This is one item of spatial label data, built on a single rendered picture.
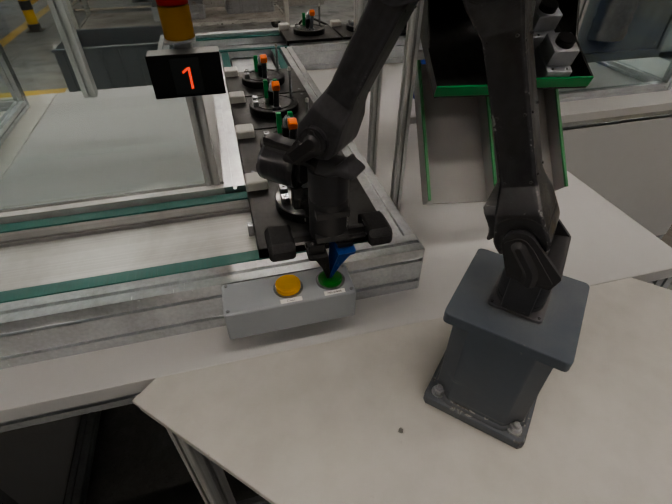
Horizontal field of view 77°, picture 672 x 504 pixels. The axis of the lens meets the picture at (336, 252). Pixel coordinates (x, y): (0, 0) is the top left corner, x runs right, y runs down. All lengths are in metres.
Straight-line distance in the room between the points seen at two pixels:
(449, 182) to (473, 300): 0.36
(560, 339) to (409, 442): 0.25
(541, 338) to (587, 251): 0.53
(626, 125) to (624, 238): 0.88
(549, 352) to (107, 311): 0.63
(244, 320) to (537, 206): 0.44
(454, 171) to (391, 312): 0.30
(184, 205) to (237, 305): 0.34
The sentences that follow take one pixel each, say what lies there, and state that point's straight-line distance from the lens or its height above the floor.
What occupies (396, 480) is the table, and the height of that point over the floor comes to 0.86.
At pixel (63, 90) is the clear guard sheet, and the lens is 0.93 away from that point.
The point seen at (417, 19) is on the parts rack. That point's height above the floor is 1.28.
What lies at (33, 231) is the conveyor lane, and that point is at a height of 0.94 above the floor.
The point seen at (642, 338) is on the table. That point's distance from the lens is 0.92.
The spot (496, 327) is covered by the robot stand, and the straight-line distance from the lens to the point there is 0.54.
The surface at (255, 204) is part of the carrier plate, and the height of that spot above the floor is 0.97.
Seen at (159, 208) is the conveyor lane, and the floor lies 0.95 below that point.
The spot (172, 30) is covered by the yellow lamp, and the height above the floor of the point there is 1.28.
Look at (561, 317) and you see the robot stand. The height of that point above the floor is 1.06.
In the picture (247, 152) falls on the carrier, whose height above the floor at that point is 0.97.
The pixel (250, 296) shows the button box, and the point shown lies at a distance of 0.69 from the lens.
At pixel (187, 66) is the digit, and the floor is 1.22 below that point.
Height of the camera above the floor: 1.45
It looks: 40 degrees down
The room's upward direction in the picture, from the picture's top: straight up
